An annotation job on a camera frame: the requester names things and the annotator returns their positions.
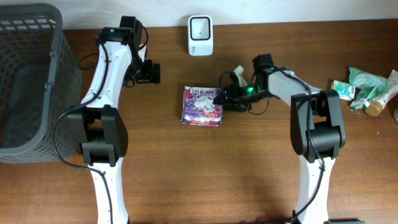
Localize purple floral pack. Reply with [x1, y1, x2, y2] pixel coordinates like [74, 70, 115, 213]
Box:
[181, 86, 223, 126]

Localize small teal tissue pack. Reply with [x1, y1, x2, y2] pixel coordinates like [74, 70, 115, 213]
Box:
[331, 80, 356, 101]

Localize mint green wipes packet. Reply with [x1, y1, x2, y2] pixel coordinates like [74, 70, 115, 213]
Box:
[349, 67, 387, 90]

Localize green white soap box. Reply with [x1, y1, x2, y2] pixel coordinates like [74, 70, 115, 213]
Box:
[350, 83, 386, 110]

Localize white leafy cream tube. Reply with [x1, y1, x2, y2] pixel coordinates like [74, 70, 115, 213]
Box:
[365, 70, 397, 116]

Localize green lidded small jar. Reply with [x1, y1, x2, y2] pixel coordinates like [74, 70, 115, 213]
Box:
[393, 108, 398, 121]

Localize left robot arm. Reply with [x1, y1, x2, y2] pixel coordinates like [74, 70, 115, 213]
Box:
[67, 16, 160, 223]

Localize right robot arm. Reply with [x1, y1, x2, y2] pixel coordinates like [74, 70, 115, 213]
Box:
[213, 54, 346, 223]

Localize white barcode scanner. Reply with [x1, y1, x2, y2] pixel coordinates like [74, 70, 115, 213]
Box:
[187, 15, 214, 57]

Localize grey plastic mesh basket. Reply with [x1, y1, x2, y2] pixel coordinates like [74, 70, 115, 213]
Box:
[1, 3, 83, 164]

